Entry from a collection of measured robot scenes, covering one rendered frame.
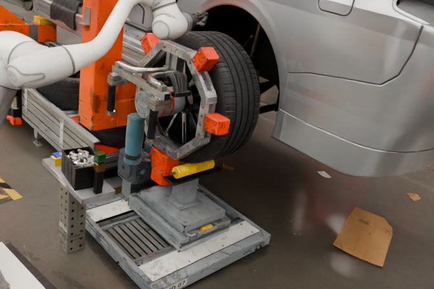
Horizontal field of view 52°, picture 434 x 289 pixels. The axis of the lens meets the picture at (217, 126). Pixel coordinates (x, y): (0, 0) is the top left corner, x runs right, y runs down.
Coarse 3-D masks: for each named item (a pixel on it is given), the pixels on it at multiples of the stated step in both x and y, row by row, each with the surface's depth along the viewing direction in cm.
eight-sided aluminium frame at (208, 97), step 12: (156, 48) 214; (168, 48) 207; (180, 48) 201; (144, 60) 222; (156, 60) 222; (192, 72) 196; (204, 72) 197; (204, 84) 194; (204, 96) 193; (216, 96) 196; (204, 108) 194; (204, 120) 196; (156, 132) 231; (204, 132) 199; (156, 144) 226; (168, 144) 225; (192, 144) 204; (204, 144) 205; (180, 156) 212
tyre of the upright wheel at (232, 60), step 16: (192, 32) 210; (208, 32) 216; (192, 48) 207; (224, 48) 206; (240, 48) 212; (224, 64) 198; (240, 64) 206; (224, 80) 195; (240, 80) 202; (256, 80) 209; (224, 96) 196; (240, 96) 201; (256, 96) 209; (224, 112) 198; (240, 112) 202; (256, 112) 210; (160, 128) 236; (240, 128) 207; (208, 144) 209; (224, 144) 207; (240, 144) 219; (192, 160) 219; (208, 160) 218
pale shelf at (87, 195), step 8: (48, 160) 223; (48, 168) 218; (56, 168) 217; (56, 176) 213; (64, 176) 211; (64, 184) 207; (104, 184) 210; (72, 192) 202; (80, 192) 201; (88, 192) 202; (104, 192) 204; (112, 192) 206; (80, 200) 197; (88, 200) 198; (96, 200) 201
